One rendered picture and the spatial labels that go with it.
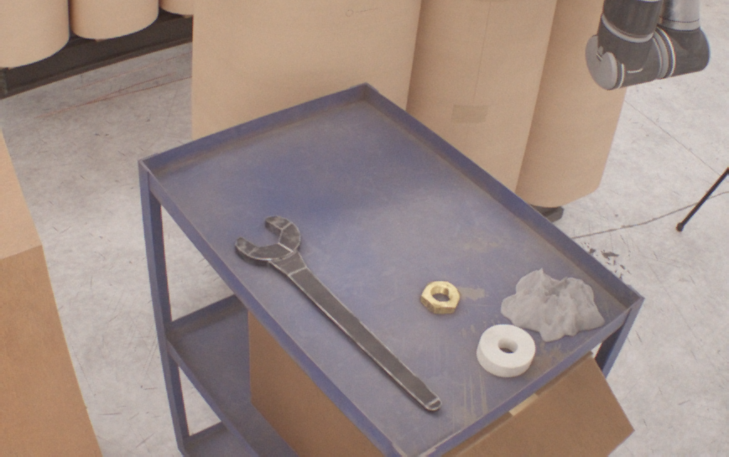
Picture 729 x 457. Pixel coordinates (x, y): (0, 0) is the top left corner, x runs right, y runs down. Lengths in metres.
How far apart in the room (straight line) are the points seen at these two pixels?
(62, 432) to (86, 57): 2.25
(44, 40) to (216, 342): 1.88
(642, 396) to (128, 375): 1.42
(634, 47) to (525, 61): 0.57
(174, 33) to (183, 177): 2.30
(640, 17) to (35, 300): 1.07
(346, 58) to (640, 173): 1.81
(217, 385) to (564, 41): 1.27
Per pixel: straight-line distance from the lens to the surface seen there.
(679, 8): 1.48
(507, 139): 2.00
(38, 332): 1.15
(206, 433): 1.76
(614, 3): 1.35
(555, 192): 2.35
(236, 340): 1.45
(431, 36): 1.77
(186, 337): 1.45
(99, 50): 3.36
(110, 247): 2.42
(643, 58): 1.42
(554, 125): 2.22
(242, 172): 1.21
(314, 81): 1.53
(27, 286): 1.09
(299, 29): 1.47
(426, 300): 1.01
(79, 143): 2.90
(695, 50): 1.53
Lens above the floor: 1.59
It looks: 40 degrees down
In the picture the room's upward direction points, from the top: 7 degrees clockwise
